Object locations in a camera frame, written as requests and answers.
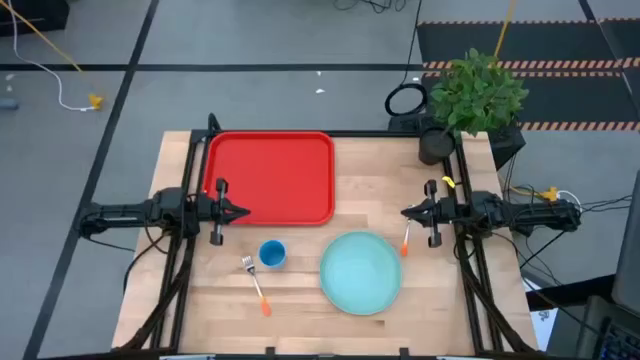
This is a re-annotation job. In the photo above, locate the blue plastic cup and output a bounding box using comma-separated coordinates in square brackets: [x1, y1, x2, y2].
[257, 239, 289, 270]

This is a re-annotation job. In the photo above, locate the white paper sheet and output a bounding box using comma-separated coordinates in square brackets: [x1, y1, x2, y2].
[528, 307, 559, 352]

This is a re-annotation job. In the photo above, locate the red plastic tray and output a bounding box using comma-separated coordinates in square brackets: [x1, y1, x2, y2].
[202, 130, 336, 227]

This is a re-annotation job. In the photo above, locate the black board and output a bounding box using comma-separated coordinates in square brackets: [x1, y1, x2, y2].
[524, 273, 617, 312]

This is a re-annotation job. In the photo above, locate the yellow cable with plug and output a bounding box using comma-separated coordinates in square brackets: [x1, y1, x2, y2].
[0, 0, 105, 111]

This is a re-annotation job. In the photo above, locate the black cable bundle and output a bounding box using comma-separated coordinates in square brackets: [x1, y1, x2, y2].
[502, 193, 634, 301]

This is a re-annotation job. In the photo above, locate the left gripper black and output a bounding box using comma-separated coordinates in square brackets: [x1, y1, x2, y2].
[195, 177, 251, 247]

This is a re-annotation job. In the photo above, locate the black box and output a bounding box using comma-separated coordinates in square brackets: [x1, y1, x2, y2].
[0, 0, 70, 37]

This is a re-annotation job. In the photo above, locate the teal round plate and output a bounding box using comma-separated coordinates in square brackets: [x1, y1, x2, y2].
[318, 230, 403, 317]

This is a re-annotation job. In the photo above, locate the green leafy plant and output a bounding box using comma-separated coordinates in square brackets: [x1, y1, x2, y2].
[429, 47, 530, 137]

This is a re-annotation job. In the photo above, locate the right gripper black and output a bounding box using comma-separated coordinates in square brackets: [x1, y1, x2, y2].
[401, 179, 460, 249]

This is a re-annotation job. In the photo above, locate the black hazard-striped floor mat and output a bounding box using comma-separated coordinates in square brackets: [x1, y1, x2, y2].
[417, 18, 640, 71]
[421, 69, 640, 133]

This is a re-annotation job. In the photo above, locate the fork with orange handle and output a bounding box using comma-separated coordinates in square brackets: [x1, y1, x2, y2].
[241, 255, 273, 318]

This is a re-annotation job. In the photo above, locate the white floor cable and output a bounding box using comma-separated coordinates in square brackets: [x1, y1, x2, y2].
[6, 0, 94, 112]

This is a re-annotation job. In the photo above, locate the black plant pot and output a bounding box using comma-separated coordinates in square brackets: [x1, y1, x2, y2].
[418, 126, 457, 166]

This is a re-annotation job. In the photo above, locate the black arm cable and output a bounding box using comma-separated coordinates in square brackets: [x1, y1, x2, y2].
[122, 232, 171, 296]

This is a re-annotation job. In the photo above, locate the black metal table frame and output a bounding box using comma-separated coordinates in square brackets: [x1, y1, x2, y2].
[112, 127, 539, 360]

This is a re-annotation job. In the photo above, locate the grey monitor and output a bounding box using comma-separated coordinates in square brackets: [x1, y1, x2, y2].
[611, 169, 640, 316]

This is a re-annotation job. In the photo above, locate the spoon with orange handle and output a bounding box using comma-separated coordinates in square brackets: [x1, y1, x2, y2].
[399, 219, 414, 258]

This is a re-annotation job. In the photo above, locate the coiled black cable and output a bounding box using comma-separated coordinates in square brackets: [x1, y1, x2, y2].
[383, 0, 429, 118]

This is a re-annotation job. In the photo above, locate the yellow connector with cable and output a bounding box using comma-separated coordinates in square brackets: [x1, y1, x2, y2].
[499, 172, 560, 202]

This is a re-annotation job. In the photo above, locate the dark laptop keyboard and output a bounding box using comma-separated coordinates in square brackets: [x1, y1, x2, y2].
[574, 294, 640, 360]

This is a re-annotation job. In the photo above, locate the black cable tangle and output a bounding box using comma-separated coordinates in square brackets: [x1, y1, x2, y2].
[332, 0, 407, 14]

